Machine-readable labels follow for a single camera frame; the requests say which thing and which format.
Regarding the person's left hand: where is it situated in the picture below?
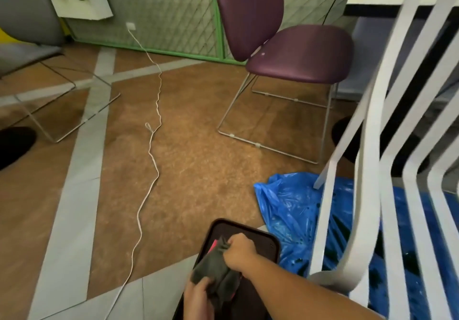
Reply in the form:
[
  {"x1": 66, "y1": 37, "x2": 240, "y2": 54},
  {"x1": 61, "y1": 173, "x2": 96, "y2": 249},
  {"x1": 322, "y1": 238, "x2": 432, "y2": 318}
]
[{"x1": 183, "y1": 276, "x2": 216, "y2": 320}]

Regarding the person's right hand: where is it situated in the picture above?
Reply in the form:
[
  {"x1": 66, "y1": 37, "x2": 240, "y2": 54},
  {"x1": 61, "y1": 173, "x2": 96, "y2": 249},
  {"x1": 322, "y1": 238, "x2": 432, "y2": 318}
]
[{"x1": 223, "y1": 233, "x2": 260, "y2": 273}]

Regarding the grey cleaning cloth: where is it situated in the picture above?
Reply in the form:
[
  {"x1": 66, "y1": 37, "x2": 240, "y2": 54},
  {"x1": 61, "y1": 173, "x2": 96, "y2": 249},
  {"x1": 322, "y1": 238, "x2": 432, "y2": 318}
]
[{"x1": 190, "y1": 236, "x2": 241, "y2": 310}]

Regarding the white slatted chair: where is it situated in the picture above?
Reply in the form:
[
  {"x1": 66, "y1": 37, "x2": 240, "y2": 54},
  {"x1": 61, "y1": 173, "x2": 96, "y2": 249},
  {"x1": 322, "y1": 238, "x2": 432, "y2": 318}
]
[{"x1": 307, "y1": 0, "x2": 459, "y2": 320}]

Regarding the person's right forearm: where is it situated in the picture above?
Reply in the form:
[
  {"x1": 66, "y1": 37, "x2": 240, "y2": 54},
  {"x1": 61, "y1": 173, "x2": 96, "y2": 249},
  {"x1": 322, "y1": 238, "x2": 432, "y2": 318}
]
[{"x1": 243, "y1": 255, "x2": 386, "y2": 320}]

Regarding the purple lounge chair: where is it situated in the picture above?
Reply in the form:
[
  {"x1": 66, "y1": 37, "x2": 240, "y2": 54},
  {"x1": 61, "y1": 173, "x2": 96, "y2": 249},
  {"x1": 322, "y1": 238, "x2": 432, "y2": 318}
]
[{"x1": 214, "y1": 0, "x2": 356, "y2": 165}]

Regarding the grey lounge chair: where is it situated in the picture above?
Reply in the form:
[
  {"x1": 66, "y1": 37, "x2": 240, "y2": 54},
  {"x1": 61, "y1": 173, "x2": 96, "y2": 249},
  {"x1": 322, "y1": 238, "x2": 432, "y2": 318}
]
[{"x1": 0, "y1": 0, "x2": 121, "y2": 144}]

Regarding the dark brown tray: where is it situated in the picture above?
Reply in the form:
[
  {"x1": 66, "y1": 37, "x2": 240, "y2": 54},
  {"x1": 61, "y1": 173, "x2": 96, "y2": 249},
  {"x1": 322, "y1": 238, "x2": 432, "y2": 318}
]
[{"x1": 172, "y1": 218, "x2": 281, "y2": 320}]

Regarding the pink cloth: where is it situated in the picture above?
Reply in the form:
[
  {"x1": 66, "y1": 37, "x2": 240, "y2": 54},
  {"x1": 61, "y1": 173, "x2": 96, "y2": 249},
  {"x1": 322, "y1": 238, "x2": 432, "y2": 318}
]
[{"x1": 209, "y1": 239, "x2": 240, "y2": 299}]

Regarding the blue plastic sheet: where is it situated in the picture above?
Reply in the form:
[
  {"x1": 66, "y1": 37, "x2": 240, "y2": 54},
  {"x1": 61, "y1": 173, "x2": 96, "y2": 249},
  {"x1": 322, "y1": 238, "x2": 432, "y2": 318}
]
[{"x1": 253, "y1": 172, "x2": 459, "y2": 320}]

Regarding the black round table base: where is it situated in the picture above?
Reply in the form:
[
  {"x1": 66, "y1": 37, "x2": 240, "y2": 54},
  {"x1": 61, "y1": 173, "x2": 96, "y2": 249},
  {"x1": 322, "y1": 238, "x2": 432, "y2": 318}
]
[
  {"x1": 0, "y1": 126, "x2": 38, "y2": 171},
  {"x1": 331, "y1": 115, "x2": 431, "y2": 178}
]

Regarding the green framed mesh panel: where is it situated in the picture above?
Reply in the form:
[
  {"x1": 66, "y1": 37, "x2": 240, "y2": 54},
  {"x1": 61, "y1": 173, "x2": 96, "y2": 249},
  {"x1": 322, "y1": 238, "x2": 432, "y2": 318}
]
[{"x1": 66, "y1": 0, "x2": 356, "y2": 66}]

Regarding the white planter box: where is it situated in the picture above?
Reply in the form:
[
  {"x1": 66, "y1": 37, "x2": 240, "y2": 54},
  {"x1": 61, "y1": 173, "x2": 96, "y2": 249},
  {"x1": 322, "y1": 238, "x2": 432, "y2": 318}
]
[{"x1": 49, "y1": 0, "x2": 114, "y2": 21}]

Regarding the white cord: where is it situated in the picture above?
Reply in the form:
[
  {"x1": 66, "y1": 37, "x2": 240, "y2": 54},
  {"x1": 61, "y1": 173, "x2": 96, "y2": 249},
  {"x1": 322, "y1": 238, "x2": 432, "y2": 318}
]
[{"x1": 104, "y1": 27, "x2": 163, "y2": 320}]

